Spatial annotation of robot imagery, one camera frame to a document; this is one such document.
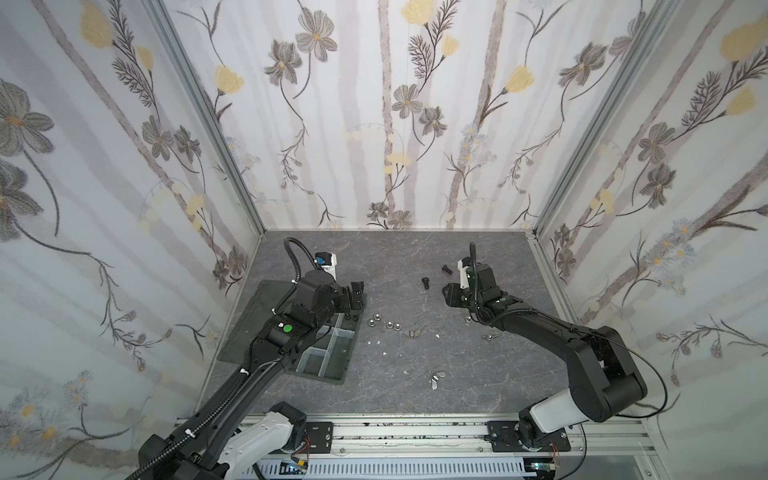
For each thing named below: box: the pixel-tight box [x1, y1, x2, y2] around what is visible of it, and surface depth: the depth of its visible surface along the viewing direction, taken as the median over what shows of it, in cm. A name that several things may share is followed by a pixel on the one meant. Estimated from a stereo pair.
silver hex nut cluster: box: [368, 313, 402, 331], surface depth 95 cm
